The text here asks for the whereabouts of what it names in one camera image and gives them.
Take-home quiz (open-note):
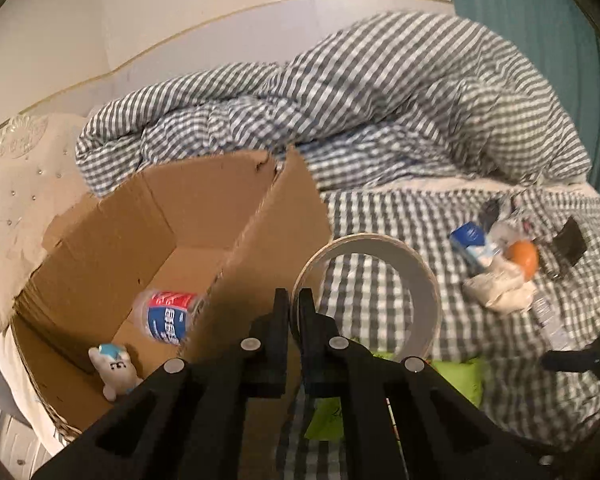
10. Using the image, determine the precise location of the white plush toy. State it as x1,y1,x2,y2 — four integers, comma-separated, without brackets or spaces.
88,344,143,402

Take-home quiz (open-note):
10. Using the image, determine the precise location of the pepsi plastic bottle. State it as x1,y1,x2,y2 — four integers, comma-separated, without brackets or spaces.
132,289,201,346

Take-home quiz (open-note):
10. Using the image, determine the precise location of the black binder clip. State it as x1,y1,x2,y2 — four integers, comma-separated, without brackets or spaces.
550,217,588,280

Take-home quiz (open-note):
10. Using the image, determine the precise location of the lime green pouch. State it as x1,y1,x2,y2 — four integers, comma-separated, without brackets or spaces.
304,358,483,442

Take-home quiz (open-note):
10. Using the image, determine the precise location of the white tissue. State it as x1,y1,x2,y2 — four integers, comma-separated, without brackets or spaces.
463,259,536,314

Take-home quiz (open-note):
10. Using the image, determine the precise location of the white tape roll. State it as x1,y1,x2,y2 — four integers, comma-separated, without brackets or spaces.
289,233,442,362

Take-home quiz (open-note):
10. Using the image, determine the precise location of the orange fruit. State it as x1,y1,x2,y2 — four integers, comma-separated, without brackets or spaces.
505,240,539,281

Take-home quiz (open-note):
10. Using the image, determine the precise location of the blue white milk carton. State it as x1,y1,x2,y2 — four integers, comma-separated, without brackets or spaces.
449,222,502,274

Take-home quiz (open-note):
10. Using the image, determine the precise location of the clear water bottle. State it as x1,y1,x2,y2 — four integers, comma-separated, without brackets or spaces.
531,292,572,351

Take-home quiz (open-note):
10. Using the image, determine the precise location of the checkered bed sheet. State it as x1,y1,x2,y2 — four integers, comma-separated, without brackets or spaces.
317,188,600,450

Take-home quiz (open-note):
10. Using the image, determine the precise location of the cardboard box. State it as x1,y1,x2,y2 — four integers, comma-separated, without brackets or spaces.
10,151,332,439

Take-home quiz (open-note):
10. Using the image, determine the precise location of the beige tufted headboard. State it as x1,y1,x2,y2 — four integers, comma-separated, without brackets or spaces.
0,112,102,334

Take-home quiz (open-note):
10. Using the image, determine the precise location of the checkered duvet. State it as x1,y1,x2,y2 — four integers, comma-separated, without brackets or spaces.
76,11,592,196

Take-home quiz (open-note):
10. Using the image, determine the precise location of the teal curtain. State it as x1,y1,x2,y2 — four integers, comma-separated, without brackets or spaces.
452,0,600,192

